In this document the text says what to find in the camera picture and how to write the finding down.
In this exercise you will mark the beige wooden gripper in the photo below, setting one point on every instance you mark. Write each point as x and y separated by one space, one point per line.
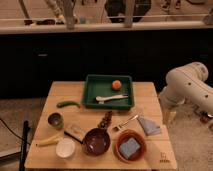
168 116

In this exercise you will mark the white dish brush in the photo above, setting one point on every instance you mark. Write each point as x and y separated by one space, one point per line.
101 99

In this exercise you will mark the green plastic tray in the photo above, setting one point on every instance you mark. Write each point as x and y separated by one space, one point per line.
101 85

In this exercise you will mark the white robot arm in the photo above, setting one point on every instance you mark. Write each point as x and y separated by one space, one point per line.
186 82

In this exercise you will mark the grey folded cloth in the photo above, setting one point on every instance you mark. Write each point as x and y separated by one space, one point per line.
149 126

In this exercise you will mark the orange bowl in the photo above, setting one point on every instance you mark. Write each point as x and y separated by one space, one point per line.
125 136

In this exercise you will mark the blue sponge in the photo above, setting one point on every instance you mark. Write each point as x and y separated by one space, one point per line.
129 147

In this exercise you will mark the orange ball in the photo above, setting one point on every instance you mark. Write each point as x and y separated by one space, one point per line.
116 85

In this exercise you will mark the dark brown dried bunch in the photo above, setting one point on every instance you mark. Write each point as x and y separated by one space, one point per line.
106 121

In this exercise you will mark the brown frying pan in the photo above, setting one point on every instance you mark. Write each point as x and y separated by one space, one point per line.
95 142

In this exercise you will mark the white bowl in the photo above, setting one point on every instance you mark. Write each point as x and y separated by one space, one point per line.
65 148

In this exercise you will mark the green chili pepper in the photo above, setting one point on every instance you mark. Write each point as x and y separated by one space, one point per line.
67 103

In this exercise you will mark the small green metal cup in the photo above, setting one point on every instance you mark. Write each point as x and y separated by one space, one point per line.
56 121

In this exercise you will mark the yellow banana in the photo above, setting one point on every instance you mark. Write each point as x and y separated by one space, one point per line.
49 141

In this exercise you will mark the black stand post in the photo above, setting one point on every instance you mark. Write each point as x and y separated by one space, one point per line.
24 143

